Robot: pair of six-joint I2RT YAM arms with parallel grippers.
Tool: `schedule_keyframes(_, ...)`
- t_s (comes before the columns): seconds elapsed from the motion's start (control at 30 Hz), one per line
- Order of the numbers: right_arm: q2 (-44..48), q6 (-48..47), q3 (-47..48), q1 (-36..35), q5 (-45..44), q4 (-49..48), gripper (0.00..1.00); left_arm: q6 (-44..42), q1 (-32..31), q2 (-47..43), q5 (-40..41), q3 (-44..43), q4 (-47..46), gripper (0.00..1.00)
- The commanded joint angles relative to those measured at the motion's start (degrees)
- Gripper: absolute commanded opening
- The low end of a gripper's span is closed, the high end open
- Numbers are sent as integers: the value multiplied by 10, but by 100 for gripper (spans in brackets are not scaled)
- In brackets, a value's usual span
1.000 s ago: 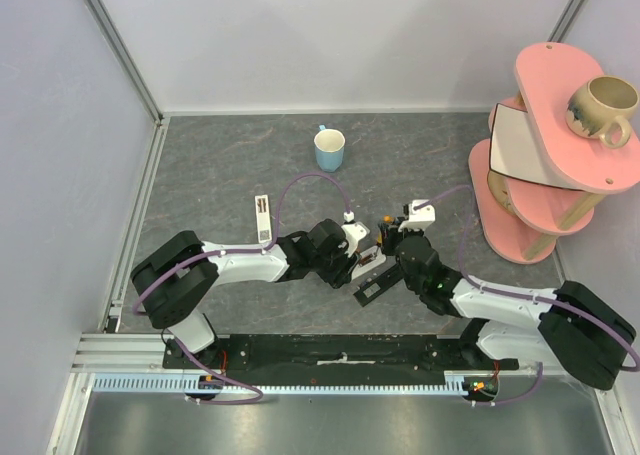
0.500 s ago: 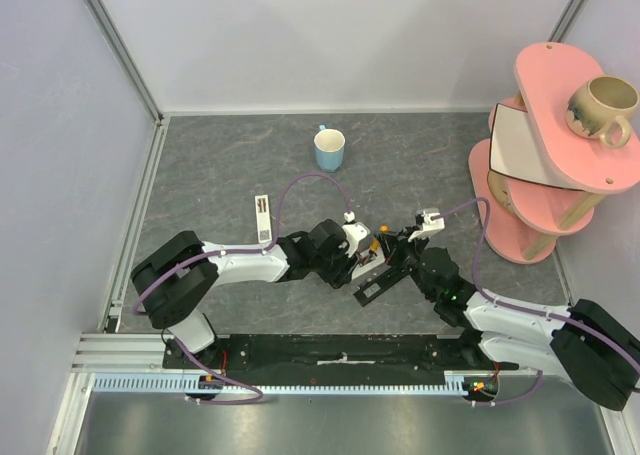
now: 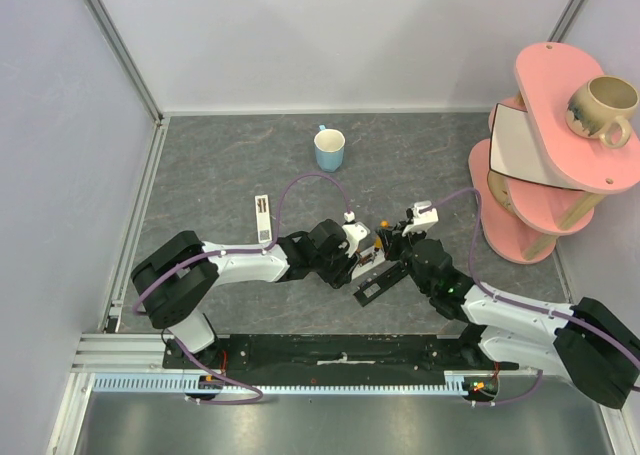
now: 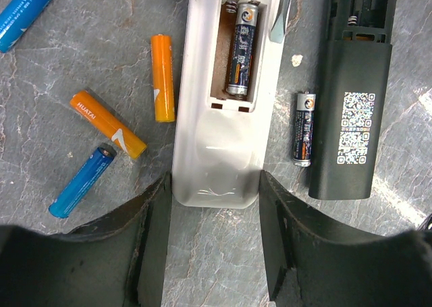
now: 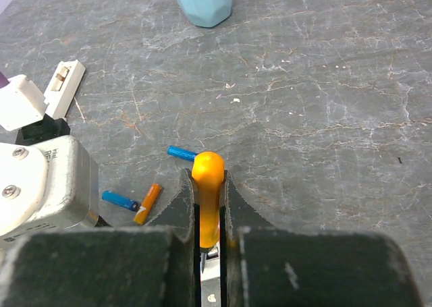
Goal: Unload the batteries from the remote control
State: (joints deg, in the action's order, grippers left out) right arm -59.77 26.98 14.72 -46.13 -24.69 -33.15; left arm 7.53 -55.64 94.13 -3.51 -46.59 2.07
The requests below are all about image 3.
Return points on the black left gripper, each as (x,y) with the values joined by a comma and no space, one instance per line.
(343,271)

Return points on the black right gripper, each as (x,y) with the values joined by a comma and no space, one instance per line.
(395,243)

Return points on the yellow handled screwdriver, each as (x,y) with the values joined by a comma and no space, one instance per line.
(380,243)

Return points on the white remote control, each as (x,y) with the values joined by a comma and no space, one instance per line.
(369,259)

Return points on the black remote control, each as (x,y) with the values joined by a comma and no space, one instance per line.
(372,288)

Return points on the white remote with QR label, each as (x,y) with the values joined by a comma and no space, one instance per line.
(263,218)

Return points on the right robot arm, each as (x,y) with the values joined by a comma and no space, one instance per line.
(585,343)

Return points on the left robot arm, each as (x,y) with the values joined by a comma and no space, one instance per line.
(173,281)

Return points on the light blue cup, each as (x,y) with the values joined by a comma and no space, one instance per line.
(329,146)

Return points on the pink wooden shelf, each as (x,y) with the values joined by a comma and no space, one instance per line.
(538,180)

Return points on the beige ceramic mug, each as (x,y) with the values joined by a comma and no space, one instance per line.
(601,110)

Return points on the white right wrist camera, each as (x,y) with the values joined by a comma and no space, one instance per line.
(421,216)

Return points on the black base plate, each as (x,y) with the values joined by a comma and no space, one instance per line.
(242,352)

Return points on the light blue cable duct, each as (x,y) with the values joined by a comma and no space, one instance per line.
(201,385)

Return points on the aluminium frame rail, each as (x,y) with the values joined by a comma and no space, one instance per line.
(73,410)

